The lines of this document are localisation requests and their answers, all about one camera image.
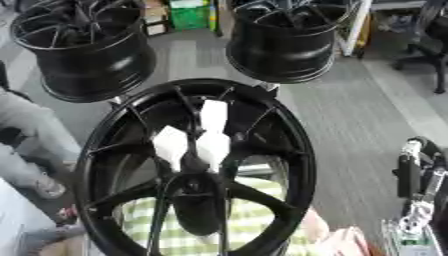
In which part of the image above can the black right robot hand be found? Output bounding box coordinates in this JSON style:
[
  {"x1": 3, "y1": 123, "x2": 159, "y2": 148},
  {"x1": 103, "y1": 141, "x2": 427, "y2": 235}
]
[{"x1": 392, "y1": 136, "x2": 448, "y2": 205}]

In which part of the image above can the black wheel rim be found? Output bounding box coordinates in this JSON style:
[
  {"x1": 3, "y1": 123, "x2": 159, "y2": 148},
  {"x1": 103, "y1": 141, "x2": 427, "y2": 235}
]
[
  {"x1": 8, "y1": 0, "x2": 158, "y2": 104},
  {"x1": 224, "y1": 0, "x2": 359, "y2": 85}
]

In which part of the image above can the white hub pin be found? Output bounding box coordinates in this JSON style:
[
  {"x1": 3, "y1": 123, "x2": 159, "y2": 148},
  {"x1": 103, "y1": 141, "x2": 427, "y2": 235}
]
[
  {"x1": 194, "y1": 130, "x2": 233, "y2": 174},
  {"x1": 197, "y1": 99, "x2": 230, "y2": 135}
]

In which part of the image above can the large black spoked wheel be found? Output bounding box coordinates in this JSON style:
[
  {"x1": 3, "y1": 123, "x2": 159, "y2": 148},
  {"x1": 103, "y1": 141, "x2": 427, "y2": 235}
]
[{"x1": 71, "y1": 78, "x2": 319, "y2": 256}]

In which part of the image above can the black office chair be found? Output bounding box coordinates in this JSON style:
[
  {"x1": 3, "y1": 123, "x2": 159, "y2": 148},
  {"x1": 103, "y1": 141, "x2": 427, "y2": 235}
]
[{"x1": 392, "y1": 0, "x2": 448, "y2": 95}]

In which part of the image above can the green crate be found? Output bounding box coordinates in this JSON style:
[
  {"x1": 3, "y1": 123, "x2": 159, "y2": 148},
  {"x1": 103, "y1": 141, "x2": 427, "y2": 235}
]
[{"x1": 168, "y1": 0, "x2": 212, "y2": 32}]

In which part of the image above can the cardboard box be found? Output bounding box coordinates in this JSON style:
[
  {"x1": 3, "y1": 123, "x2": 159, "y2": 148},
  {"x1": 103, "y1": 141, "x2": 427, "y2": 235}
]
[{"x1": 141, "y1": 0, "x2": 172, "y2": 37}]

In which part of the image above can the white shelf frame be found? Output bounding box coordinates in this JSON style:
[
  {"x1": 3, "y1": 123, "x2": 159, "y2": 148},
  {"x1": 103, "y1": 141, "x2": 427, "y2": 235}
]
[{"x1": 336, "y1": 0, "x2": 377, "y2": 58}]

